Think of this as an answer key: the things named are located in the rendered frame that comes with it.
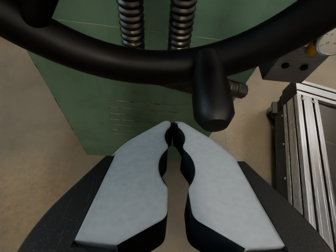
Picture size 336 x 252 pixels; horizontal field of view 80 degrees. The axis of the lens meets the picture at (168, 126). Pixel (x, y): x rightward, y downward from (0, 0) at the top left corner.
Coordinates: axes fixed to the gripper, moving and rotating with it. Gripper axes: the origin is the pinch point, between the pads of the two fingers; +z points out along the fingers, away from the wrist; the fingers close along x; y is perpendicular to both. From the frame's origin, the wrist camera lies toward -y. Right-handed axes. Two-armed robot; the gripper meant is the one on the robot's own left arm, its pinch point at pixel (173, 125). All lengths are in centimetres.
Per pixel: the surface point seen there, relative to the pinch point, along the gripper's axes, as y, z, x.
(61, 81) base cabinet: 9.6, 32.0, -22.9
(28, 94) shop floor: 33, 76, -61
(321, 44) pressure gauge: -2.9, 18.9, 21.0
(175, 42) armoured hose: -3.1, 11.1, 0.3
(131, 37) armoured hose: -3.4, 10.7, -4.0
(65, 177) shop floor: 52, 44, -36
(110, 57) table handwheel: -2.8, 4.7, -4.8
